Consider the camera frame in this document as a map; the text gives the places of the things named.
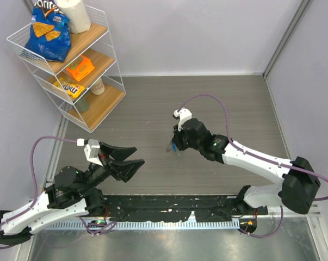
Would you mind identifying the blue Doritos chip bag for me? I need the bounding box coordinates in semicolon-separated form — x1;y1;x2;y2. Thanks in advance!
25;1;72;62

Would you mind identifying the orange Reeses candy bag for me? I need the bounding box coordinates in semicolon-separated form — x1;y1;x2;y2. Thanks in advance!
64;55;95;82

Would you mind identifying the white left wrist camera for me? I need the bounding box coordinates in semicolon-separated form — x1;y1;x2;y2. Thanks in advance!
77;138;103;166

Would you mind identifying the purple cable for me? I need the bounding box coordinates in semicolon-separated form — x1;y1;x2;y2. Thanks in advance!
177;94;328;202
0;135;80;250

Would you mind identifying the blue key tag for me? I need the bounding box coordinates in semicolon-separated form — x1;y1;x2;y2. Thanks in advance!
171;142;177;152

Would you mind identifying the white wire shelf rack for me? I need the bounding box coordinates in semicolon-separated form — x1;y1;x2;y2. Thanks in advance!
7;5;126;133

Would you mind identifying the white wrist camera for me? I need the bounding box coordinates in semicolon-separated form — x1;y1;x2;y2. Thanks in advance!
77;138;103;166
173;107;192;132

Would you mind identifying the paper towel roll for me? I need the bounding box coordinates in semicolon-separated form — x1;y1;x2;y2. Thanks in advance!
56;0;91;34

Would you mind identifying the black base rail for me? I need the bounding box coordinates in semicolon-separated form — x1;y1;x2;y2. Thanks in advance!
89;195;268;223

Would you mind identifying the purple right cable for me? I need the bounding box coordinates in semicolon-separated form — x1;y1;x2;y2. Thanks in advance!
177;94;328;202

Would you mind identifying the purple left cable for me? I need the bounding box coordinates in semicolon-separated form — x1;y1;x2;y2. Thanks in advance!
0;135;80;250

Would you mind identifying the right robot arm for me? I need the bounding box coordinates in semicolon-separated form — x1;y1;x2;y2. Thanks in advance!
171;118;320;214

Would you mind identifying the yellow M&Ms candy bag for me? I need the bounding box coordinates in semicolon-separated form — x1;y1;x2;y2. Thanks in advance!
53;77;85;98

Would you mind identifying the beige paper cup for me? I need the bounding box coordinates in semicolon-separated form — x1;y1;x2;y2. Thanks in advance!
90;78;105;96

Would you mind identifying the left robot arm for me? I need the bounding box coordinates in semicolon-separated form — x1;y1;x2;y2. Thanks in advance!
0;139;145;248

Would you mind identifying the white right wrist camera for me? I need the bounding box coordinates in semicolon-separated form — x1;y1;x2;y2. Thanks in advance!
173;107;192;132

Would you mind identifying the white slotted cable duct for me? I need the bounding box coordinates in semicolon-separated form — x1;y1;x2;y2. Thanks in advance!
44;219;240;231

